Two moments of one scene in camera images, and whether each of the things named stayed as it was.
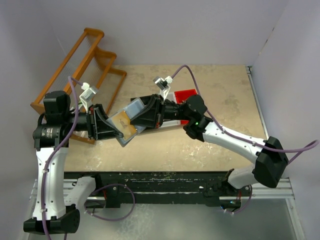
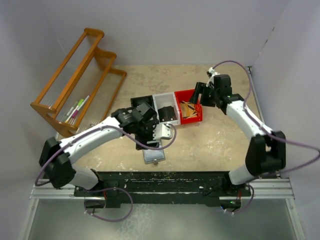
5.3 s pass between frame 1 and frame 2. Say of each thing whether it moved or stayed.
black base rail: stayed
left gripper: moved
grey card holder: moved
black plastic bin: stayed
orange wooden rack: stayed
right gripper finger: moved
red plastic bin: stayed
